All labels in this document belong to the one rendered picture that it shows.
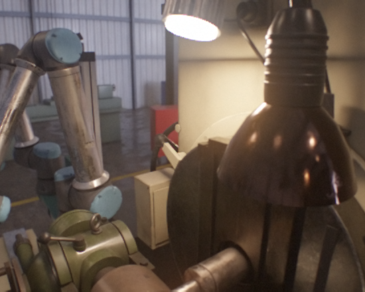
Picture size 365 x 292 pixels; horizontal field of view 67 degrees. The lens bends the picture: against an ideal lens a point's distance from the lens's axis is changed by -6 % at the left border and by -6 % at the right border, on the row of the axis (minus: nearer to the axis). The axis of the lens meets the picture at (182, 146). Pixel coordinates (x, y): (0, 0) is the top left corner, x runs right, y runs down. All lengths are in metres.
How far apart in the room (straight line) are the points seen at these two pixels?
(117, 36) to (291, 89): 10.73
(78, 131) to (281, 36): 0.90
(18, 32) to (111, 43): 2.98
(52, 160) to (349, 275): 1.54
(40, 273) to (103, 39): 10.13
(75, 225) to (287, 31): 0.76
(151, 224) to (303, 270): 0.56
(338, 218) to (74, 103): 0.86
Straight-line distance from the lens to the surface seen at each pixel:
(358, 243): 0.54
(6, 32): 9.94
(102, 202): 1.18
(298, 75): 0.29
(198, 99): 0.83
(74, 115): 1.07
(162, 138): 0.93
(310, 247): 0.57
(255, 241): 0.63
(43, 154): 1.76
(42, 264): 0.82
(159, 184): 0.96
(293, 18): 0.29
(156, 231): 1.03
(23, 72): 1.15
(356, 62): 0.58
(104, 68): 10.69
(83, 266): 0.80
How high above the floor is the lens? 1.73
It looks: 16 degrees down
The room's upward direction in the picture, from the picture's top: straight up
